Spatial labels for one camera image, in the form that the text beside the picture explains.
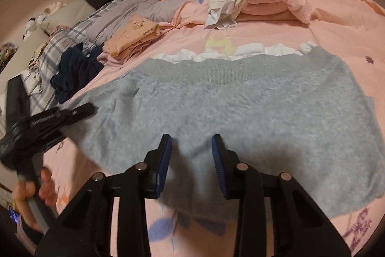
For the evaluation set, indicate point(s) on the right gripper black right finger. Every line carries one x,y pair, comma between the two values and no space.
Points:
300,227

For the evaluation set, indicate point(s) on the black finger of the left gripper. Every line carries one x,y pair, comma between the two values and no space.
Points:
69,117

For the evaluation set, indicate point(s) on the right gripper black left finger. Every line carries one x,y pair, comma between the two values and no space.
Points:
84,227

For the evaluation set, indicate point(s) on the grey New York sweatshirt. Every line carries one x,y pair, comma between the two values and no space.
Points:
306,115

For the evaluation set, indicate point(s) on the orange folded small clothes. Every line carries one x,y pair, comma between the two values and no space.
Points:
130,40

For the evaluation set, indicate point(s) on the person's left hand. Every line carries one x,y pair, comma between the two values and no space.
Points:
26,189

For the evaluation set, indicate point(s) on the dark navy crumpled garment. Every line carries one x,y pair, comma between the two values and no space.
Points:
75,71

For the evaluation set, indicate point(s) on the plaid blue grey pillow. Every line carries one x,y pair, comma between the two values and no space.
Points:
42,95

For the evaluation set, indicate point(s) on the small plush toys on headboard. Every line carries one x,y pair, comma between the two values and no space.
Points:
33,23

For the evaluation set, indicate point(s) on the beige headboard cushion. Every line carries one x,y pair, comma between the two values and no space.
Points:
67,16

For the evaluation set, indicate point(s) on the lilac grey bed sheet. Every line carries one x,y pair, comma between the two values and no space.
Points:
100,26

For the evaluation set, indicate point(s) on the pink floral duvet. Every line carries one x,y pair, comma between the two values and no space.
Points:
350,29

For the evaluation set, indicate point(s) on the pink fleece folded garment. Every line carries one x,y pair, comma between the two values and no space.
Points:
276,10

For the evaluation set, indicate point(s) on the colourful woven wall ornament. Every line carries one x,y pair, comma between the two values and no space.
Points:
7,51

